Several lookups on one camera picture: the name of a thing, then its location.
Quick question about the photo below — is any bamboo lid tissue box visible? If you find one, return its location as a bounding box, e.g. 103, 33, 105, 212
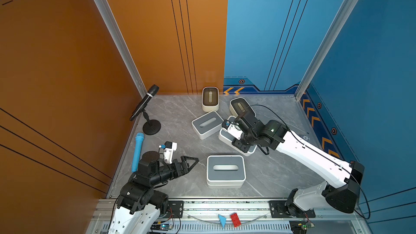
208, 184, 242, 189

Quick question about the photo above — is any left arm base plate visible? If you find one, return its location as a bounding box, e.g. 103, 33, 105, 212
163, 200, 184, 218

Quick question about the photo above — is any grey lid tissue box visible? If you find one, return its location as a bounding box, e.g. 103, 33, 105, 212
206, 155, 247, 185
191, 110, 223, 140
218, 127, 257, 157

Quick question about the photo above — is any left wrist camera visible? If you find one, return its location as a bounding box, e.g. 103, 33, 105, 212
159, 141, 178, 164

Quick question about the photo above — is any cream tissue box angled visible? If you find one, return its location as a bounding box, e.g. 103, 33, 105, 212
229, 97, 256, 117

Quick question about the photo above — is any cream tissue box rear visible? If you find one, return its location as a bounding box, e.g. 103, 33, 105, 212
201, 87, 219, 112

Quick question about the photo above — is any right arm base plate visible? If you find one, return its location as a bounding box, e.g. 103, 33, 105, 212
269, 200, 316, 218

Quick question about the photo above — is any black microphone on stand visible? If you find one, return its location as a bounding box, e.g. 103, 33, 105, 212
129, 84, 161, 135

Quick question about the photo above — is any blue microphone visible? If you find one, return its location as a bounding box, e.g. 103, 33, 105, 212
131, 132, 145, 173

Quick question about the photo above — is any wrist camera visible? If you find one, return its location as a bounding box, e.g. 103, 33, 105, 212
222, 120, 243, 138
159, 141, 178, 164

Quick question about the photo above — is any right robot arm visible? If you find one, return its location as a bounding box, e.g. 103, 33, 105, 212
222, 111, 365, 217

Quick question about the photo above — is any red block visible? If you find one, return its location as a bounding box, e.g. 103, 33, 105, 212
230, 212, 242, 228

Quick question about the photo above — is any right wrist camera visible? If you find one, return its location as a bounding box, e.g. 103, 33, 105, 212
222, 120, 243, 138

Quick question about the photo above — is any right circuit board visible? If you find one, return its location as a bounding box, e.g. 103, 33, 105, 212
289, 221, 315, 234

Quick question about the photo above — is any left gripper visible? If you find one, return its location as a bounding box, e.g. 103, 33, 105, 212
149, 155, 198, 187

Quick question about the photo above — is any circuit board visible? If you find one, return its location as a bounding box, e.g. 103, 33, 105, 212
150, 221, 174, 233
289, 221, 315, 234

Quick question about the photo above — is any left circuit board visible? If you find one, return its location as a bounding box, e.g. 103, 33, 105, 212
150, 221, 174, 233

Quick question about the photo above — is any blue triangle piece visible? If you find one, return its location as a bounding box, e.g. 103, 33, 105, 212
218, 215, 226, 228

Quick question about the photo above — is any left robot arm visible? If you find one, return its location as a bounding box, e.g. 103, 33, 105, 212
108, 151, 199, 234

